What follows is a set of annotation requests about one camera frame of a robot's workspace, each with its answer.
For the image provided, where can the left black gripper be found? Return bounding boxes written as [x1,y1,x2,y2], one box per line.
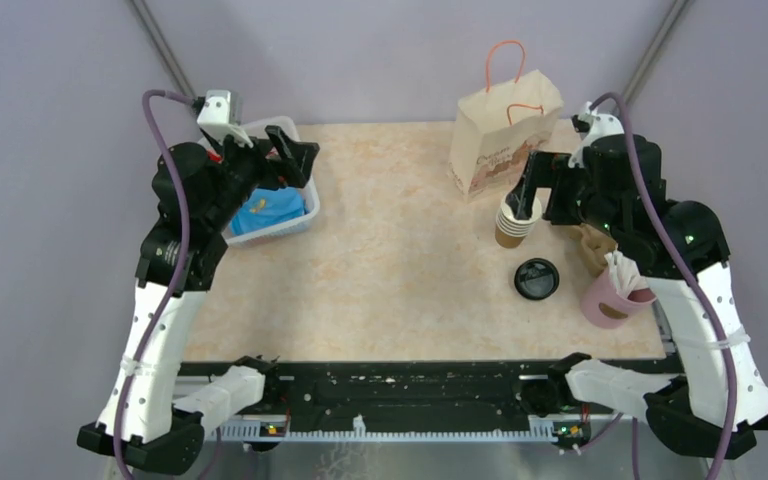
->
[204,123,318,230]

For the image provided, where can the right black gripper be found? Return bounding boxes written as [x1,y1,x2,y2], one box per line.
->
[506,149,624,239]

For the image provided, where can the stack of paper cups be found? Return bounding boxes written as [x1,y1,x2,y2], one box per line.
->
[495,196,543,249]

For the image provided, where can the black lid stack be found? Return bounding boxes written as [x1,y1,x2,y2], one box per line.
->
[513,258,560,301]

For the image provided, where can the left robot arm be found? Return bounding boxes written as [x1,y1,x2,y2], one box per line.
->
[77,116,319,477]

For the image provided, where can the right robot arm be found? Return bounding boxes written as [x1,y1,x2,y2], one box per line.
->
[506,134,768,460]

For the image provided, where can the paper takeout bag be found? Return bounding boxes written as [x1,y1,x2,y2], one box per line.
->
[448,40,564,202]

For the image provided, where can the white plastic basket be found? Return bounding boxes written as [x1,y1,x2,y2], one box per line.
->
[196,116,322,248]

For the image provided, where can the blue snack bag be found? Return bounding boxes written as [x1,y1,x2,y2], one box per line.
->
[229,188,307,236]

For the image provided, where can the cardboard cup carrier stack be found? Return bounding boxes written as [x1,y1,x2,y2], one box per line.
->
[565,224,617,277]

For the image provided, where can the white wrapped straws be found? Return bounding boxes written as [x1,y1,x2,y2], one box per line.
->
[604,250,648,297]

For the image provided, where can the pink holder cup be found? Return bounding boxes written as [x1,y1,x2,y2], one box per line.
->
[579,269,656,329]

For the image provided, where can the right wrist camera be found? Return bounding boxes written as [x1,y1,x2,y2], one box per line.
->
[567,101,624,168]

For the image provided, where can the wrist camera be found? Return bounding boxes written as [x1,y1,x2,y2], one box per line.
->
[197,89,254,147]
[567,101,624,168]

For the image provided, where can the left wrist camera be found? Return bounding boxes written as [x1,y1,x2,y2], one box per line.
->
[197,89,254,147]

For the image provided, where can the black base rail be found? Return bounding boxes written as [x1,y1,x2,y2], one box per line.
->
[178,357,683,453]

